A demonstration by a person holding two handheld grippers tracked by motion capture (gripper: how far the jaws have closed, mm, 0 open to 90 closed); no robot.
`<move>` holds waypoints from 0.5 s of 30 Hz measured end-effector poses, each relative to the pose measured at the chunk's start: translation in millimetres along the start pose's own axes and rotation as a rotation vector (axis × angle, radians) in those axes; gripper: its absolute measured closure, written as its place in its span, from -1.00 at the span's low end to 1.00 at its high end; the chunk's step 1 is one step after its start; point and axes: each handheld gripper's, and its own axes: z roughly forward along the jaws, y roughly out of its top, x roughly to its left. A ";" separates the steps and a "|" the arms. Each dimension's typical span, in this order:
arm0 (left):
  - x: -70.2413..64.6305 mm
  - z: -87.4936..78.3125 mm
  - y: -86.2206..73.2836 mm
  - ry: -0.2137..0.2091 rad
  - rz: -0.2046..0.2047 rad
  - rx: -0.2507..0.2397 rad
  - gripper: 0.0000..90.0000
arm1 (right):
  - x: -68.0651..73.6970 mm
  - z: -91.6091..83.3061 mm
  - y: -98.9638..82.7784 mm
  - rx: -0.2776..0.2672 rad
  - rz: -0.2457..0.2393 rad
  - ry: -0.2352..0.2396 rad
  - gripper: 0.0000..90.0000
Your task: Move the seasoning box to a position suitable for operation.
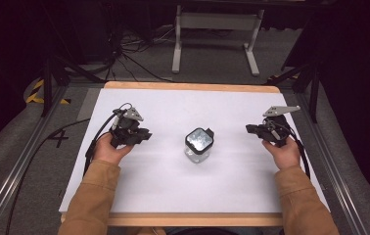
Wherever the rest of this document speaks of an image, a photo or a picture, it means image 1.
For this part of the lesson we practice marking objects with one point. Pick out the white table mat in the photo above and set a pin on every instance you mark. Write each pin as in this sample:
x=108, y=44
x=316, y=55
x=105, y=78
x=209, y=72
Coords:
x=186, y=182

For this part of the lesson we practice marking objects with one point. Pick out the person's right hand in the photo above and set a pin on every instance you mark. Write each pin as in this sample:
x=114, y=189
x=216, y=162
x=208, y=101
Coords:
x=282, y=153

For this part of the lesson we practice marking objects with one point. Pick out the black tripod stand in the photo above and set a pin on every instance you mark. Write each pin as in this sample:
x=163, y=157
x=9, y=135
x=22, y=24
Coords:
x=59, y=75
x=303, y=78

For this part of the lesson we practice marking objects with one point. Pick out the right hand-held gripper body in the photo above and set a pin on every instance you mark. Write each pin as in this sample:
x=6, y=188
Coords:
x=276, y=125

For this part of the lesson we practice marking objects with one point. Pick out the clear jar with black lid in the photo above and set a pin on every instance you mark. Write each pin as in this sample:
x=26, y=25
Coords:
x=199, y=143

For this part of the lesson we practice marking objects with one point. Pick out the white metal stand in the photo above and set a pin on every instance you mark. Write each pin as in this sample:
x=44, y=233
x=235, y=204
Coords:
x=217, y=36

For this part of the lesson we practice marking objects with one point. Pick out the yellow black hazard tape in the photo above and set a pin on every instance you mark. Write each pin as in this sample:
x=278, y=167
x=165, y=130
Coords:
x=39, y=93

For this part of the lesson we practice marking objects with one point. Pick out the aluminium frame rail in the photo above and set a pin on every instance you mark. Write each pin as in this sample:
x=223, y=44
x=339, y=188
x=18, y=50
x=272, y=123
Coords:
x=333, y=163
x=16, y=169

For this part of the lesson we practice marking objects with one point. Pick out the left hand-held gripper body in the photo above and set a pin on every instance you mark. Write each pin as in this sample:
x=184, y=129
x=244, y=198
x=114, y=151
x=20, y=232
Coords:
x=126, y=125

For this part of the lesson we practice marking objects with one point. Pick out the person's left hand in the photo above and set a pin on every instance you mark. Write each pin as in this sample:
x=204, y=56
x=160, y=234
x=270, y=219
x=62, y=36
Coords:
x=108, y=150

